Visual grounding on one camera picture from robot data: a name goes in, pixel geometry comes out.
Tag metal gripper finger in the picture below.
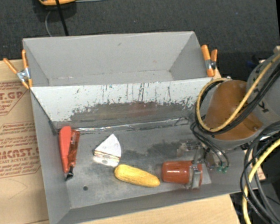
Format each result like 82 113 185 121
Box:
191 163 204 173
186 171 202 190

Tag red-brown cup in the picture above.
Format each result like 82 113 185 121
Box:
160 157 205 192

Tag yellow toy corn cob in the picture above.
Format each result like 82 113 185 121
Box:
113 160 162 193

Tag grey metal bin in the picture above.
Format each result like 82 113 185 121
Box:
22 14 257 224

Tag white toy sandwich wedge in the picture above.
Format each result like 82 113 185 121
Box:
90 133 123 170

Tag red plastic tool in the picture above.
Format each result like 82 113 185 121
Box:
57 124 86 182

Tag brown cardboard board, red print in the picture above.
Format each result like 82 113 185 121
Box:
0 55 51 224

